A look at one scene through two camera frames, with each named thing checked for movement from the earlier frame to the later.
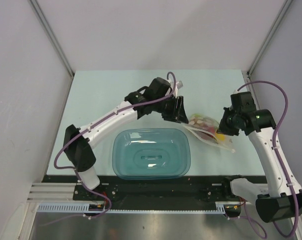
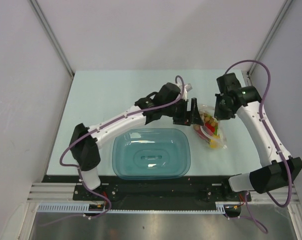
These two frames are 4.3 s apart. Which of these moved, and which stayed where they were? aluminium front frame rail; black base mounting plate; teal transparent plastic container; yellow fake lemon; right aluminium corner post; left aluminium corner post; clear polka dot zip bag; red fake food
Moved: yellow fake lemon; clear polka dot zip bag; red fake food
Stayed: black base mounting plate; aluminium front frame rail; right aluminium corner post; teal transparent plastic container; left aluminium corner post
